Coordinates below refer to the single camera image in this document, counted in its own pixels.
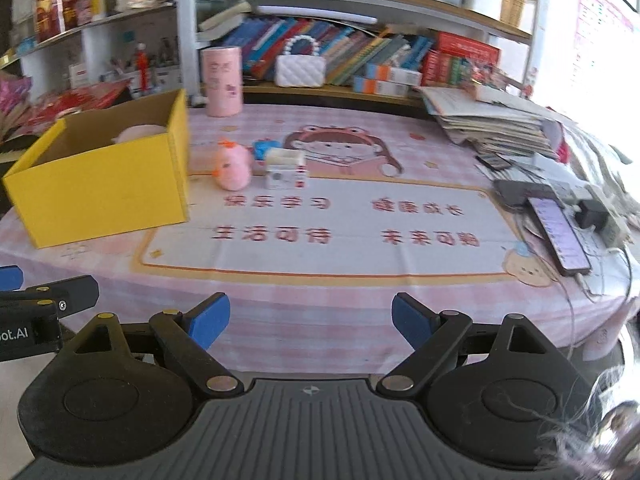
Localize pink printed tablecloth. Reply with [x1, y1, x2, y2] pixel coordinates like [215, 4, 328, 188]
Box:
[0, 102, 636, 376]

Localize row of colourful books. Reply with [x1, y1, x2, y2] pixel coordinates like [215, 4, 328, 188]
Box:
[197, 17, 436, 86]

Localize yellow cardboard box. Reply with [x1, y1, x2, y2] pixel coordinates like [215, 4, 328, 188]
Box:
[1, 88, 192, 250]

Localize white quilted pearl-handle handbag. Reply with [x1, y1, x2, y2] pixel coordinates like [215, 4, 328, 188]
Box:
[275, 35, 327, 88]

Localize pink fluffy plush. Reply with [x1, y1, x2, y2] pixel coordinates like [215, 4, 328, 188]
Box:
[111, 122, 168, 145]

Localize black charger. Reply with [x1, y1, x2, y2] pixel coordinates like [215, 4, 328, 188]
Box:
[575, 199, 608, 231]

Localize pink chick plush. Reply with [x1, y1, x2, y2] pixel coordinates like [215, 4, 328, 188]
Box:
[212, 139, 253, 191]

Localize red printed bag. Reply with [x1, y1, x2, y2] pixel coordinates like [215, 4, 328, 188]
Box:
[31, 0, 81, 43]

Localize desk organiser with brushes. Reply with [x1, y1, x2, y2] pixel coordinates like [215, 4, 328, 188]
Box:
[107, 42, 183, 98]

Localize pink cylinder can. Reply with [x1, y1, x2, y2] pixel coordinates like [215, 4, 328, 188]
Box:
[201, 46, 245, 118]

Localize smartphone with lit screen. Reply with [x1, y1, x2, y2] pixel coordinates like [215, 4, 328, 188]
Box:
[527, 196, 593, 277]

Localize wooden bookshelf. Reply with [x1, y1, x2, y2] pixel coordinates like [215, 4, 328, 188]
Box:
[177, 0, 543, 108]

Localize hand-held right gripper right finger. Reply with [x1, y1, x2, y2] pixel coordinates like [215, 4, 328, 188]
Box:
[376, 293, 566, 396]

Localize small white carton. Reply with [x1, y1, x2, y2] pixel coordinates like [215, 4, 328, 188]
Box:
[263, 147, 308, 188]

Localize white cable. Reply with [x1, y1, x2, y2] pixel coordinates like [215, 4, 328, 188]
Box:
[560, 247, 636, 356]

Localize red paper decorations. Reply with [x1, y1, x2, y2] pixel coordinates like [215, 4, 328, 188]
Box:
[30, 80, 133, 126]

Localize white shelf unit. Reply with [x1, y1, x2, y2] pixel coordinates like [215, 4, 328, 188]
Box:
[0, 5, 181, 101]

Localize pink wall poster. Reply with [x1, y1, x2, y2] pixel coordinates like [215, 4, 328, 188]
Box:
[575, 0, 636, 96]

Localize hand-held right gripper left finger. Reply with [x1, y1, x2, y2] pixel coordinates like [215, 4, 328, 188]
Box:
[60, 293, 244, 400]

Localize black smartphone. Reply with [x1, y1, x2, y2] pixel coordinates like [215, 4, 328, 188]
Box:
[494, 179, 556, 207]

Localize red book set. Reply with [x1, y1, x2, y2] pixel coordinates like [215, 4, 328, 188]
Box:
[420, 31, 501, 88]

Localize pink foil wrap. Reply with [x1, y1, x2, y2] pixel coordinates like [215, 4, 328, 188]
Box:
[0, 72, 31, 141]

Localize beige book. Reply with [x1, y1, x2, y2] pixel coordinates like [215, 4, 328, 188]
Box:
[197, 1, 253, 41]

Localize white power strip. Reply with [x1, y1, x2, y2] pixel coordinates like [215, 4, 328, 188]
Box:
[547, 180, 633, 248]

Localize small dark smartphone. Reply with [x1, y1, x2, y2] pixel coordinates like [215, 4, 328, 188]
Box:
[475, 152, 513, 171]

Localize flat white board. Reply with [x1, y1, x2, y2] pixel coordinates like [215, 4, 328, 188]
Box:
[256, 6, 378, 27]

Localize stack of papers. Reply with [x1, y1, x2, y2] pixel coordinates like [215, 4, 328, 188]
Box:
[415, 85, 563, 158]

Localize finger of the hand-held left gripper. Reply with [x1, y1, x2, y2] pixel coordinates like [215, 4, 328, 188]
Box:
[0, 275, 100, 318]
[0, 266, 25, 292]

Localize white orange carton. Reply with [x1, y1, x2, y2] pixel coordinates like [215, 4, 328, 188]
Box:
[352, 76, 413, 97]
[365, 62, 423, 86]

